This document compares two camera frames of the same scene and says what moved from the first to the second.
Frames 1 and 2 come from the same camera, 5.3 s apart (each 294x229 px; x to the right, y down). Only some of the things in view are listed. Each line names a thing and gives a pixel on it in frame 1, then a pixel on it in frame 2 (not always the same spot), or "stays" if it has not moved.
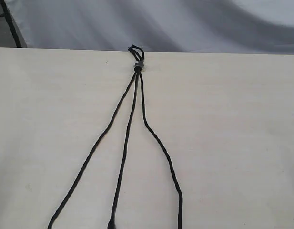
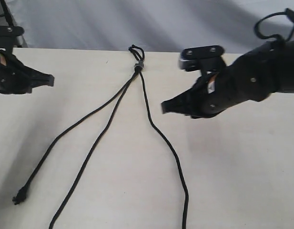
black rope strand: (150, 131) → (149, 115)
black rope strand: (106, 128) → (19, 196)
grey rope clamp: (139, 63) stays
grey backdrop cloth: (221, 26) stays
